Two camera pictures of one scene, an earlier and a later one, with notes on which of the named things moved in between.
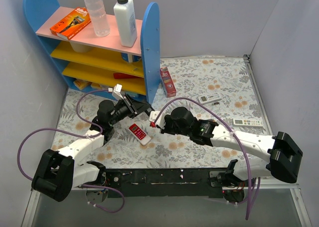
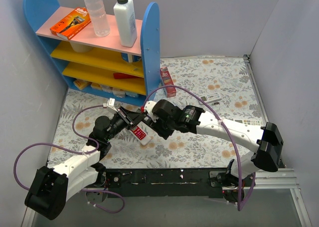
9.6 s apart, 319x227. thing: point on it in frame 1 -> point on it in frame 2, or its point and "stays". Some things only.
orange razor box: (71, 24) stays
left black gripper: (133, 107) -> (126, 117)
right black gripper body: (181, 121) -> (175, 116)
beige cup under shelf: (81, 48) stays
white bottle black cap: (124, 9) stays
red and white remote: (139, 134) stays
